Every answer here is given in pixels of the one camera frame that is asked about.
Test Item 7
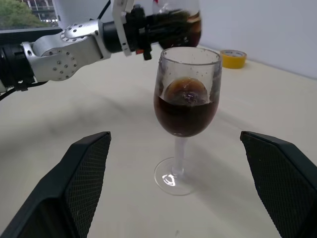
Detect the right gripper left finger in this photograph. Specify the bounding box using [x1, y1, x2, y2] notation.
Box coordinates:
[0, 131, 111, 238]

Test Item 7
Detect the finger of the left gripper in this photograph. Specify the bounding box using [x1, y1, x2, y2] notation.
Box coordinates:
[148, 23, 190, 48]
[146, 9, 190, 25]

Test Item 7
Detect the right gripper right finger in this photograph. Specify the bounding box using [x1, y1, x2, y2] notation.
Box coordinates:
[239, 130, 317, 238]

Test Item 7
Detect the yellow-capped dark drink bottle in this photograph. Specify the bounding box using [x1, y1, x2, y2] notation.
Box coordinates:
[151, 0, 203, 49]

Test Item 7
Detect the clear stemmed wine glass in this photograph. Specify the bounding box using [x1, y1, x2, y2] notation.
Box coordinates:
[153, 47, 223, 196]

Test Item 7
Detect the yellow tape roll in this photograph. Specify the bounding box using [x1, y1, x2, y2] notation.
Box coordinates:
[219, 49, 248, 69]

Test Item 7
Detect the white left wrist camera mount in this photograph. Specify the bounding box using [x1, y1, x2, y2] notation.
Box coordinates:
[110, 0, 136, 57]

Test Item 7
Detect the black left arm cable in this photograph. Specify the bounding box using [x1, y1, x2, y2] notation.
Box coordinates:
[0, 0, 112, 101]

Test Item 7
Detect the window with black frame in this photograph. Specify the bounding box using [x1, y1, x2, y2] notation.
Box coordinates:
[0, 0, 62, 46]

